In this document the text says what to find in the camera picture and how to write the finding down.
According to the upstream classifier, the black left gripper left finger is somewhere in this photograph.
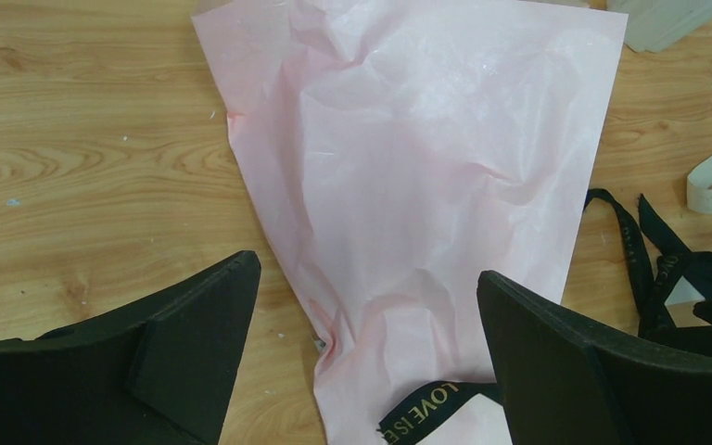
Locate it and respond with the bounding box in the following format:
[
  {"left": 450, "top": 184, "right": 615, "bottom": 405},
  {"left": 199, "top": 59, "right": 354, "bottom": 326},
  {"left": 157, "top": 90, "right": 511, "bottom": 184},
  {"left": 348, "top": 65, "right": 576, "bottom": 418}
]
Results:
[{"left": 0, "top": 250, "right": 261, "bottom": 444}]

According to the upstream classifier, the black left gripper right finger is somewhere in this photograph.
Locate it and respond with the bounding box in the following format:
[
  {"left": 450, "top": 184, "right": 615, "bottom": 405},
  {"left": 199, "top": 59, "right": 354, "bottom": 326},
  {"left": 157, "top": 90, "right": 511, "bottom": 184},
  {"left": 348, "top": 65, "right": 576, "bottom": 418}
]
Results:
[{"left": 477, "top": 271, "right": 712, "bottom": 444}]

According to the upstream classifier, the black printed ribbon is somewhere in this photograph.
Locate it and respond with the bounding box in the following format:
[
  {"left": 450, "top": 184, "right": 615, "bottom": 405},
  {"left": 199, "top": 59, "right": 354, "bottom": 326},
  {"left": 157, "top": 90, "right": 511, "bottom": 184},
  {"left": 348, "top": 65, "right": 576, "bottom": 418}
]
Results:
[{"left": 379, "top": 188, "right": 712, "bottom": 444}]

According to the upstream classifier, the pink paper flower wrap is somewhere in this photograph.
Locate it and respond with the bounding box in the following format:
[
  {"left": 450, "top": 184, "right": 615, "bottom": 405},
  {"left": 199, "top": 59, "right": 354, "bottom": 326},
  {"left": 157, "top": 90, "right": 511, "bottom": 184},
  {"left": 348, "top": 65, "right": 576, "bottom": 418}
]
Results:
[{"left": 193, "top": 1, "right": 628, "bottom": 444}]

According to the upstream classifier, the white ribbed vase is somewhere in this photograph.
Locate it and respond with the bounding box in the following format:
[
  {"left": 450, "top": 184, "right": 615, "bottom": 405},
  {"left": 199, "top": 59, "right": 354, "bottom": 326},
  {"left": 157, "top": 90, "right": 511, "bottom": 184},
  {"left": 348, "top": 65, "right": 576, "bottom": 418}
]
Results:
[{"left": 606, "top": 0, "right": 712, "bottom": 53}]

